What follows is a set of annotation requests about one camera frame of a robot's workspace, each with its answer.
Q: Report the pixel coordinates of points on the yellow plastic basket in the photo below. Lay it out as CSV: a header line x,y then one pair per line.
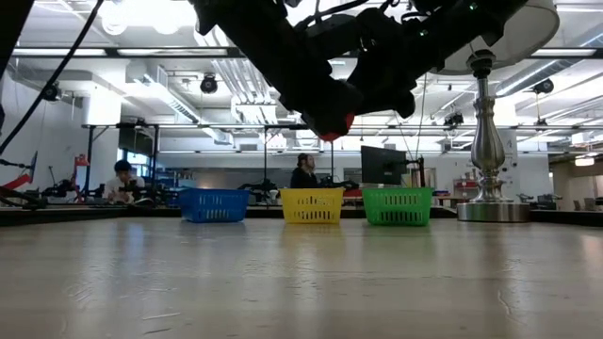
x,y
312,205

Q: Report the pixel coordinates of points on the red stand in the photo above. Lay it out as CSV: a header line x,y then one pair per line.
x,y
80,172

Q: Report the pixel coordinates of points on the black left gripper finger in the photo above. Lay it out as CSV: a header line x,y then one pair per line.
x,y
351,99
327,113

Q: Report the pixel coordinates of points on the black ceiling spotlight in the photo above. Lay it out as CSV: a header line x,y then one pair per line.
x,y
208,84
50,92
544,86

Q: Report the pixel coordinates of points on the black computer monitor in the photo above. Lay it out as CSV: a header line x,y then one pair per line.
x,y
382,165

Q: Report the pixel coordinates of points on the green plastic basket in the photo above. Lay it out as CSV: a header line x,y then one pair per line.
x,y
397,206

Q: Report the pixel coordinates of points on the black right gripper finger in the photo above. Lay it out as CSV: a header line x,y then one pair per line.
x,y
408,104
377,99

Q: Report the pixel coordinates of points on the black overhead frame bar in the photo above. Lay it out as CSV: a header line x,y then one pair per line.
x,y
141,52

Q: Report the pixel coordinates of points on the blue plastic basket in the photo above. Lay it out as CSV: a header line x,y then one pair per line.
x,y
214,205

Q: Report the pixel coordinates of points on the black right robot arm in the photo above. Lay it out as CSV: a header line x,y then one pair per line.
x,y
471,19

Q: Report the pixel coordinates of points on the silver lamp with white shade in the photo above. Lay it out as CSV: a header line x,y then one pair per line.
x,y
487,141

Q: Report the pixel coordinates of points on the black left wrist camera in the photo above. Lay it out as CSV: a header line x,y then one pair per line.
x,y
334,33

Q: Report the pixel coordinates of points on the seated person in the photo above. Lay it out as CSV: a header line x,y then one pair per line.
x,y
121,183

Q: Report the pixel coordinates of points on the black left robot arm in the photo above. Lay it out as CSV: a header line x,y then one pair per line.
x,y
245,28

